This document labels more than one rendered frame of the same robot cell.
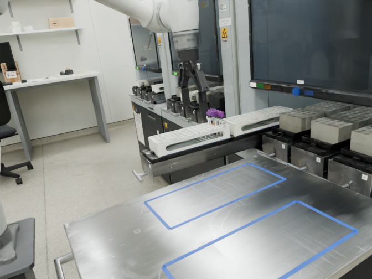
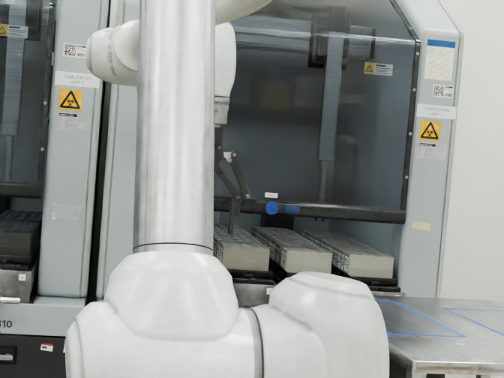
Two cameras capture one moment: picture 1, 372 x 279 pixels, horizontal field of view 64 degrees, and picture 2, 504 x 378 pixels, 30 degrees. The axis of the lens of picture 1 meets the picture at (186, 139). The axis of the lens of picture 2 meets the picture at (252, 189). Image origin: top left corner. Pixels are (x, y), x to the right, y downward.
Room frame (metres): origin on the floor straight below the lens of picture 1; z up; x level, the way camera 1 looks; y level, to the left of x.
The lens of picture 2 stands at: (0.51, 1.75, 1.14)
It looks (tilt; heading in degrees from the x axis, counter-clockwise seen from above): 3 degrees down; 284
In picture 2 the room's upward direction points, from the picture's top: 5 degrees clockwise
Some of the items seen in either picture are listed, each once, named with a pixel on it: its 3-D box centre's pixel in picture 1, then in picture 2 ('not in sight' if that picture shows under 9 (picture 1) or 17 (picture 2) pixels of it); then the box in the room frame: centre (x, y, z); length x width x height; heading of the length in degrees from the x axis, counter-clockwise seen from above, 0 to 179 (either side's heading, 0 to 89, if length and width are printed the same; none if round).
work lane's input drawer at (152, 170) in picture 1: (222, 143); not in sight; (1.12, -0.14, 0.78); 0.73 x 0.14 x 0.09; 113
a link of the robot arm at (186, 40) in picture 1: (186, 40); (205, 111); (1.08, -0.04, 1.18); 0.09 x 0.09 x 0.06
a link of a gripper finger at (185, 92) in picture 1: (185, 97); not in sight; (1.14, -0.02, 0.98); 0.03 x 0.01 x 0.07; 114
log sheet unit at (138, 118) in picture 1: (138, 127); not in sight; (2.77, 0.44, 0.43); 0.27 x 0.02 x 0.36; 23
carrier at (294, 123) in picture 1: (292, 123); (244, 259); (1.07, -0.40, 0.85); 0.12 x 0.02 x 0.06; 24
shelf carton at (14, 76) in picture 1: (11, 72); not in sight; (3.83, 2.04, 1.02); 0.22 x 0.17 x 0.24; 23
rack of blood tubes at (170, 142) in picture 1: (190, 139); not in sight; (1.07, -0.02, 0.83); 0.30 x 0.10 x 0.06; 114
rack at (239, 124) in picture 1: (258, 121); not in sight; (1.19, -0.31, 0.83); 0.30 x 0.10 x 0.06; 113
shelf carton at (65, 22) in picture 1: (61, 23); not in sight; (4.11, 1.39, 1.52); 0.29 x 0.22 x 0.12; 112
